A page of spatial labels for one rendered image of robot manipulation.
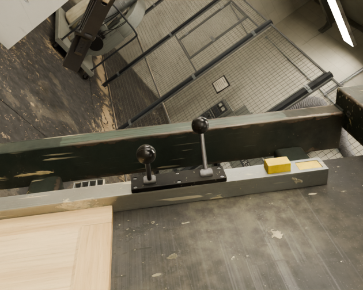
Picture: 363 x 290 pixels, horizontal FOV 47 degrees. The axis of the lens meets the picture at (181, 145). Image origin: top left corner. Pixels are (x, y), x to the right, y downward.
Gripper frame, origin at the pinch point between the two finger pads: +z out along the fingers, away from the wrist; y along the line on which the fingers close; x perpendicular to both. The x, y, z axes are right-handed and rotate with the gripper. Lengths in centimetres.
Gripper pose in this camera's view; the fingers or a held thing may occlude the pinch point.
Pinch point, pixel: (77, 51)
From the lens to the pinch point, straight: 79.9
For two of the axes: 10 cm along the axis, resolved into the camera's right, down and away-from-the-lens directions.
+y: -1.9, -5.4, 8.2
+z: -4.9, 7.7, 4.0
